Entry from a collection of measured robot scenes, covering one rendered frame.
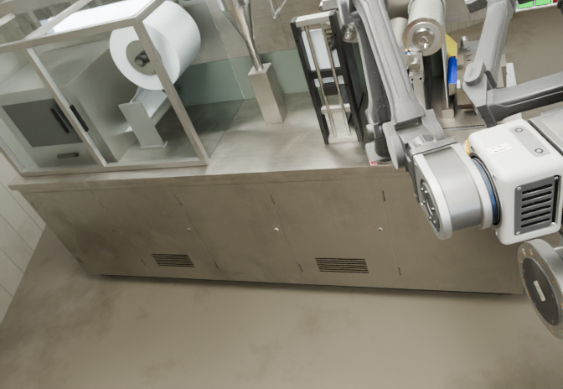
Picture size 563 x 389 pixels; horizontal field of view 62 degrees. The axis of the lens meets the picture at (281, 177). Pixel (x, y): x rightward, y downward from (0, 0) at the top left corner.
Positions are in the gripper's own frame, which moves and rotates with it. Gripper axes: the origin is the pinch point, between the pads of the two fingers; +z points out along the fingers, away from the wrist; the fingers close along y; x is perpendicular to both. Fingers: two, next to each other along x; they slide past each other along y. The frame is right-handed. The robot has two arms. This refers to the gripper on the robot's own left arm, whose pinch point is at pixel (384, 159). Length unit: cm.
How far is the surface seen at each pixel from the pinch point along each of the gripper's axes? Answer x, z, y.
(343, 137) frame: -27.1, 29.6, 8.8
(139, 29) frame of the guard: -69, -19, 70
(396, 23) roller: -61, 13, -25
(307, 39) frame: -50, -8, 12
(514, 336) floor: 62, 85, -38
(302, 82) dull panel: -74, 53, 19
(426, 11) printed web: -51, -2, -32
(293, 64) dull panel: -80, 44, 20
